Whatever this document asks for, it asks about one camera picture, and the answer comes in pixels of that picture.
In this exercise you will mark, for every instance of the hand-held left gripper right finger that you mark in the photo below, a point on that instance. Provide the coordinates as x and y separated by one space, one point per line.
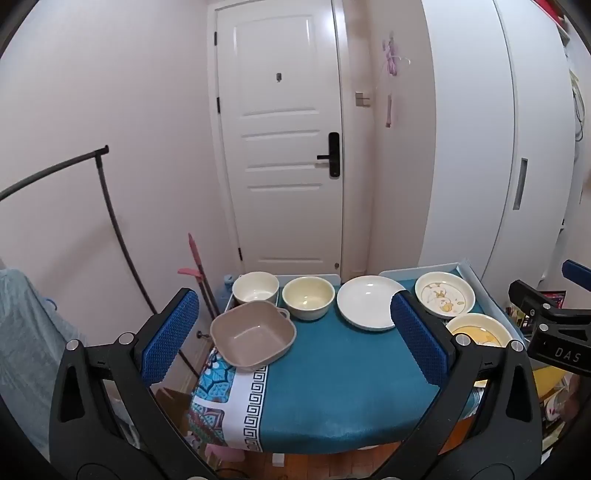
420 341

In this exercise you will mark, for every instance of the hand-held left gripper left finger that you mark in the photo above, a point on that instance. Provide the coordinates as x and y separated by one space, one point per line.
171 337

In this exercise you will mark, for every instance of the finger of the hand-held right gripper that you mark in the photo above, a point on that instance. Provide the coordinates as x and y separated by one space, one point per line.
531 300
578 271

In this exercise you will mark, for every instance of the square beige bowl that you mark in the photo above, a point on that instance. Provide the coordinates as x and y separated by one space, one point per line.
251 339

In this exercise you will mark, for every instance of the yellow stool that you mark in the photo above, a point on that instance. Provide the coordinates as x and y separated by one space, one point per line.
547 383

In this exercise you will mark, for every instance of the light blue plastic table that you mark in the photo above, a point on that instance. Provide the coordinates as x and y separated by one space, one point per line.
480 288

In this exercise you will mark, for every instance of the cartoon print plate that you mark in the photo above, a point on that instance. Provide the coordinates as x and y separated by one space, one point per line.
445 295

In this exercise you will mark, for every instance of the yellow centre plate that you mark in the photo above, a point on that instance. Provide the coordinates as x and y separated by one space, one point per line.
478 330

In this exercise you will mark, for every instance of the brown cardboard box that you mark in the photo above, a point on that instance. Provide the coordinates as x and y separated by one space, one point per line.
173 397

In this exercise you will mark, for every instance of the plain white plate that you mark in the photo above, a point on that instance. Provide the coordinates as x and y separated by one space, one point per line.
364 302

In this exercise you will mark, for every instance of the red mop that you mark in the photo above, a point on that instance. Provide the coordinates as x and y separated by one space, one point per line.
189 271

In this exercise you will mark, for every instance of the teal patterned tablecloth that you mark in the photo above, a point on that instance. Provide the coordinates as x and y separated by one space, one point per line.
337 392

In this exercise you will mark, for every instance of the white round bowl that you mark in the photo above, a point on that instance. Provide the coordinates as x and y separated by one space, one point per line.
255 287

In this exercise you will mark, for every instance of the cream round bowl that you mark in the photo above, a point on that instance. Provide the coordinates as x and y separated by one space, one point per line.
308 297

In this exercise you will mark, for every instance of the grey hanging cloth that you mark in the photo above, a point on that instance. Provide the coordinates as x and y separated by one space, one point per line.
27 332

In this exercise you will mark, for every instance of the white wardrobe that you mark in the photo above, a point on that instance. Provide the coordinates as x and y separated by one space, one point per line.
475 138

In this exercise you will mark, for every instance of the white panel door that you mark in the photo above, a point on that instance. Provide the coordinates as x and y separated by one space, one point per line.
281 194

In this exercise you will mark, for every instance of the black metal clothes rack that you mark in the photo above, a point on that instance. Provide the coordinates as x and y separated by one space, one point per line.
101 151

